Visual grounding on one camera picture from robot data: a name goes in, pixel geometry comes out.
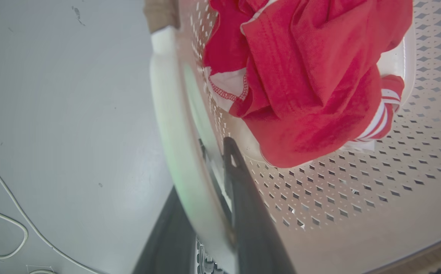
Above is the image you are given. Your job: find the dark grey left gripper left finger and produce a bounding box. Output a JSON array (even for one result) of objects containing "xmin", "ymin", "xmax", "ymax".
[{"xmin": 132, "ymin": 185, "xmax": 197, "ymax": 274}]

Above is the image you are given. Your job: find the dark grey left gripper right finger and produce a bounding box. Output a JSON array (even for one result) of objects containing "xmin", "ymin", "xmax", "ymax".
[{"xmin": 222, "ymin": 137, "xmax": 296, "ymax": 274}]

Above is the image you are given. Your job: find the white perforated laundry basket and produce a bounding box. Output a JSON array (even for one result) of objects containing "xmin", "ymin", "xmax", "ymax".
[{"xmin": 149, "ymin": 0, "xmax": 441, "ymax": 274}]

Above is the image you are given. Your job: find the red garment with white stripes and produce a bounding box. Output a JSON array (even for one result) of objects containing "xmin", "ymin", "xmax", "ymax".
[{"xmin": 202, "ymin": 0, "xmax": 414, "ymax": 169}]

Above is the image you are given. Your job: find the thin white cable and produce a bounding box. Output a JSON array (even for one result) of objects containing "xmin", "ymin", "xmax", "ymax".
[{"xmin": 0, "ymin": 148, "xmax": 103, "ymax": 274}]

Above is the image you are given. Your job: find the brown wooden basket handle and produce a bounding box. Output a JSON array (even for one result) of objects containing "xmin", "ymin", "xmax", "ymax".
[{"xmin": 143, "ymin": 0, "xmax": 181, "ymax": 34}]

